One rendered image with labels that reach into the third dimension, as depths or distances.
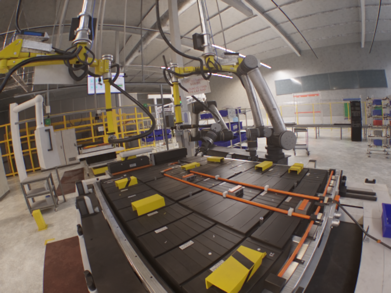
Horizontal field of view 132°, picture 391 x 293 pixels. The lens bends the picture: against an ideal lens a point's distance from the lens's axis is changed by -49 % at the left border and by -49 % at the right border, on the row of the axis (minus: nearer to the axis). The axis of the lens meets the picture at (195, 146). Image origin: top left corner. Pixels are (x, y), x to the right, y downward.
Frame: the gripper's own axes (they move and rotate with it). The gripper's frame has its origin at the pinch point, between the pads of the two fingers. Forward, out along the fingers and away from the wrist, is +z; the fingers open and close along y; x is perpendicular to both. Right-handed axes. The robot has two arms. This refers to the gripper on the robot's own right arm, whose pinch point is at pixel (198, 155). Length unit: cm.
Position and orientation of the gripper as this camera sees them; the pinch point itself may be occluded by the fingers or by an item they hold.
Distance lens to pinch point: 157.9
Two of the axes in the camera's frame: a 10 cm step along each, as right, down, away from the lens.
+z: -5.2, 7.6, -3.8
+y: -6.3, -0.4, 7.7
